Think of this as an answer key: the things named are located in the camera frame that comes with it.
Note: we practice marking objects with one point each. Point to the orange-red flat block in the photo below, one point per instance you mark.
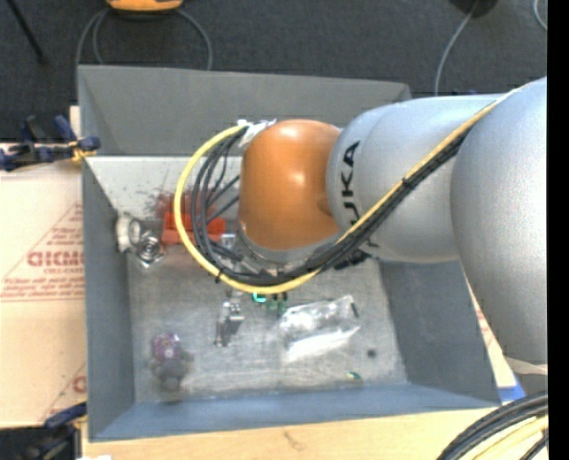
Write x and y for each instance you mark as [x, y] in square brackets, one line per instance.
[169, 228]

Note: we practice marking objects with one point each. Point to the purple and grey toy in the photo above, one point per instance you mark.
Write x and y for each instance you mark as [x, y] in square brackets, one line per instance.
[168, 360]

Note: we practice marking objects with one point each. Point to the clear plastic packet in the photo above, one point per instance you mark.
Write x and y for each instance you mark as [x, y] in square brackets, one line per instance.
[318, 328]

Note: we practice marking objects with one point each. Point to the clear glass jar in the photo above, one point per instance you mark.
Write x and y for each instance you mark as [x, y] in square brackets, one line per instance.
[148, 245]

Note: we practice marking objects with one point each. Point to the white plastic cap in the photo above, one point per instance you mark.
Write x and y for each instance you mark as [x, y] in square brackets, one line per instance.
[123, 233]

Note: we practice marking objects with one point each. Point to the grey metal bin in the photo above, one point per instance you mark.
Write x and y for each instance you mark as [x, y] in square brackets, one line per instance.
[265, 362]

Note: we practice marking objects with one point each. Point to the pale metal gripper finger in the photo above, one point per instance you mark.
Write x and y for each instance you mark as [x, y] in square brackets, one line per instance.
[222, 328]
[236, 315]

